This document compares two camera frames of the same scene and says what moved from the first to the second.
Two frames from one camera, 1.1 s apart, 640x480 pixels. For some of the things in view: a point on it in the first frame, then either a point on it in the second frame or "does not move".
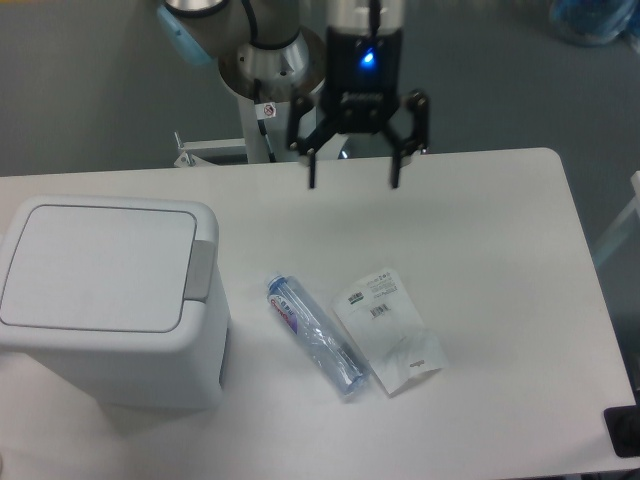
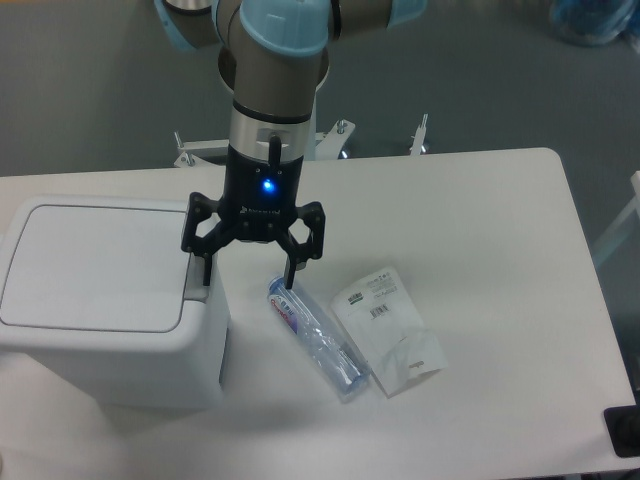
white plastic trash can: (129, 291) does not move
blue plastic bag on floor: (592, 22) does not move
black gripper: (362, 80) -> (259, 203)
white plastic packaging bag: (380, 318) does not move
